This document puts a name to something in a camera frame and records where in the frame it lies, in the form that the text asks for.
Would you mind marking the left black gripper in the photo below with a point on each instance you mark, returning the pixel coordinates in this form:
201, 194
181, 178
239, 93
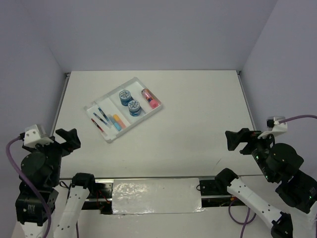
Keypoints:
73, 142

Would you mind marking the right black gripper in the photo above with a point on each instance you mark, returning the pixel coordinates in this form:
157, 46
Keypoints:
243, 134

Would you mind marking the red ink refill tube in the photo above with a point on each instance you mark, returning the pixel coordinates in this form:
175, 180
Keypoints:
94, 122

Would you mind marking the blue ink refill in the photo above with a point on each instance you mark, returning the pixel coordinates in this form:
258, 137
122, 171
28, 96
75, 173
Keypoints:
99, 118
103, 114

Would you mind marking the blue highlighter stick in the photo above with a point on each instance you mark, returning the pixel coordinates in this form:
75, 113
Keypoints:
113, 121

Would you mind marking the orange highlighter stick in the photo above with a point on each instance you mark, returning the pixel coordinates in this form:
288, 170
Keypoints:
119, 121

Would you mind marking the blue round jar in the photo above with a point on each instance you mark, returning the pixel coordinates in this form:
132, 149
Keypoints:
134, 108
125, 97

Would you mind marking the pink capped clear tube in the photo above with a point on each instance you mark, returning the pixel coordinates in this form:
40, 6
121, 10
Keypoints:
149, 98

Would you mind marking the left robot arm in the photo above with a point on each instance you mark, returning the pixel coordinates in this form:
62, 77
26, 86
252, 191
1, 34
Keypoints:
35, 207

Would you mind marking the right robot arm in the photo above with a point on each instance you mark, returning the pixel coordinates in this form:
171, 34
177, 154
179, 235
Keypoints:
286, 200

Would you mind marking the white compartment organizer tray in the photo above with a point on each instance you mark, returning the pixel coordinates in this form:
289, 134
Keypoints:
111, 104

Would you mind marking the silver foil tape sheet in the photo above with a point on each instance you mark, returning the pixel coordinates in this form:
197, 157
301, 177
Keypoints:
156, 196

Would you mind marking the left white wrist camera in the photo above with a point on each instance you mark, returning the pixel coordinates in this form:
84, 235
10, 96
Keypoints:
36, 134

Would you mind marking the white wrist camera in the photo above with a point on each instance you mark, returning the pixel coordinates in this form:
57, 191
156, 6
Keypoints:
274, 127
36, 134

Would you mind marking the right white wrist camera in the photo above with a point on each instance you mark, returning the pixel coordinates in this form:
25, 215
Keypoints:
274, 127

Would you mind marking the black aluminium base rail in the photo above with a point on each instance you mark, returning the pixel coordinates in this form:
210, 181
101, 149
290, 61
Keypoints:
101, 199

